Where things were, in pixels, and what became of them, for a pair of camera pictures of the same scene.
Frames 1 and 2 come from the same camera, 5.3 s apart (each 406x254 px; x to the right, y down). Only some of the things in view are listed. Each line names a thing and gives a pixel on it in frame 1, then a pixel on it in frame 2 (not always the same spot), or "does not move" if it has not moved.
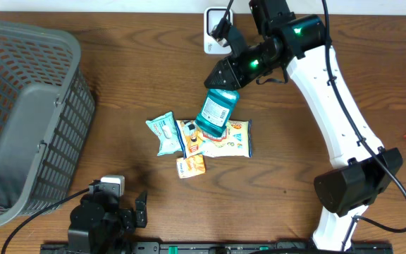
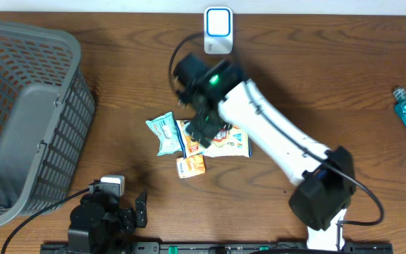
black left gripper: (130, 222) does not move
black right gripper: (235, 78) to (209, 129)
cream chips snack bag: (235, 142) does not move
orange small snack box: (190, 166) does not move
